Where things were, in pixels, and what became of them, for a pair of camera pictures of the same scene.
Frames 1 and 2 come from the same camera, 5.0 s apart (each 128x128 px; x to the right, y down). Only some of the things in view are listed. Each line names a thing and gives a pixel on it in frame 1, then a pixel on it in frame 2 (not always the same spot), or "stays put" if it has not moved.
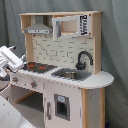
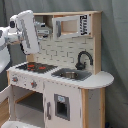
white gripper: (9, 59) to (27, 31)
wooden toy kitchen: (61, 84) stays put
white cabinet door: (62, 106) stays put
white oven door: (8, 94) stays put
